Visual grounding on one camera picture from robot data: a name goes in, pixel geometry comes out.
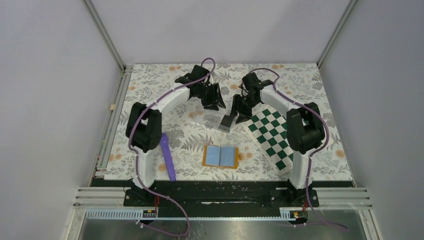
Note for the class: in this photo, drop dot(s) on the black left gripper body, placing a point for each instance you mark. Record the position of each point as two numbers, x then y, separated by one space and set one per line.
208 93

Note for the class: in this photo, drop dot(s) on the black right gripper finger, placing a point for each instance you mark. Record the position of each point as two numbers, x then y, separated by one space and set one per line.
234 108
244 114

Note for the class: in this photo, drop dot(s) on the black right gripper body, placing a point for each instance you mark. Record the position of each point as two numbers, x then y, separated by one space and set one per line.
245 104

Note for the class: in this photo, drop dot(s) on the clear acrylic card box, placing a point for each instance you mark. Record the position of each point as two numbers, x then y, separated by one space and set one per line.
212 118

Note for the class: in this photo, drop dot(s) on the orange leather card holder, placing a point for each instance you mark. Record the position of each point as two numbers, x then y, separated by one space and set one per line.
226 157

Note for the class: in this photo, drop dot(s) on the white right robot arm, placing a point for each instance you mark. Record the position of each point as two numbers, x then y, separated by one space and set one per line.
306 131

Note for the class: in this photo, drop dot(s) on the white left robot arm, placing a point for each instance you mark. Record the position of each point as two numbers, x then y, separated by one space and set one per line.
144 126

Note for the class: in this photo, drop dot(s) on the floral patterned table mat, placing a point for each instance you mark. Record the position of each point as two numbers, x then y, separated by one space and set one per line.
187 139

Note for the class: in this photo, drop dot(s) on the green white chessboard mat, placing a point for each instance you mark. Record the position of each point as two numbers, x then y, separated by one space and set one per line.
268 130

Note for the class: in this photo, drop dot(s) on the purple marker pen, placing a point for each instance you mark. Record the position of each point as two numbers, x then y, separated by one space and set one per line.
168 160

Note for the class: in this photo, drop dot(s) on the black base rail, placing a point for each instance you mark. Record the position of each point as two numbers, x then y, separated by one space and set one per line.
212 199

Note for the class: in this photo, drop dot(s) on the left aluminium frame post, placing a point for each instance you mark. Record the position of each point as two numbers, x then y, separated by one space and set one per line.
96 18

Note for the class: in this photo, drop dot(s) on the aluminium frame post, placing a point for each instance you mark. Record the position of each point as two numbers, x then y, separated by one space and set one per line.
336 32
96 18

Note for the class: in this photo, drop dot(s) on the right aluminium frame post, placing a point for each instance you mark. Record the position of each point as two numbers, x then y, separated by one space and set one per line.
336 32

